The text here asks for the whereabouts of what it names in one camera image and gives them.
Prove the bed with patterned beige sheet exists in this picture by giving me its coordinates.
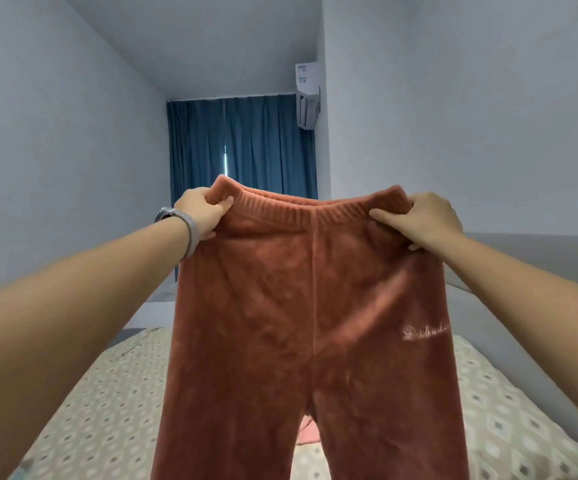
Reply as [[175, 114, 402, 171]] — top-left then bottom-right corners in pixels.
[[9, 233, 578, 480]]

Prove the person's left hand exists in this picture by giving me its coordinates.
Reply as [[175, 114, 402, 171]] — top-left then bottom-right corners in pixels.
[[173, 187, 236, 243]]

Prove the person's right hand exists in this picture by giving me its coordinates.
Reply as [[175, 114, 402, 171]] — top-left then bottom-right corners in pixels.
[[367, 191, 465, 254]]

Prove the person's right forearm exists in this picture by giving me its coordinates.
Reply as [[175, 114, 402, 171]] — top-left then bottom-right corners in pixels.
[[439, 233, 578, 441]]

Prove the grey band wristwatch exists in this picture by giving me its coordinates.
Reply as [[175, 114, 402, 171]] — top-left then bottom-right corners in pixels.
[[154, 207, 202, 259]]

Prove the grey upholstered headboard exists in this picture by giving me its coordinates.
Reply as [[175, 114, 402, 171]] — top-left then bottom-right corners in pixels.
[[443, 233, 578, 471]]

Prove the rust brown garment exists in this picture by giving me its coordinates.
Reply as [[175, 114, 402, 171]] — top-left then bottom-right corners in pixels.
[[150, 175, 471, 480]]

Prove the white air conditioner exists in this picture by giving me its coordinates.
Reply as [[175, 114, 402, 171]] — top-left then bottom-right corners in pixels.
[[295, 61, 323, 132]]

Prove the person's left forearm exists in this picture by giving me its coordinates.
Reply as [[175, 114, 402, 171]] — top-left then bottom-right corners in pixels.
[[0, 217, 192, 480]]

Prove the pink shirt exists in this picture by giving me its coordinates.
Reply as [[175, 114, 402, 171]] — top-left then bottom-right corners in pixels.
[[297, 415, 322, 446]]

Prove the blue curtain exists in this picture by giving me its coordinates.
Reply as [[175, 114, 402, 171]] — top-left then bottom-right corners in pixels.
[[166, 93, 320, 286]]

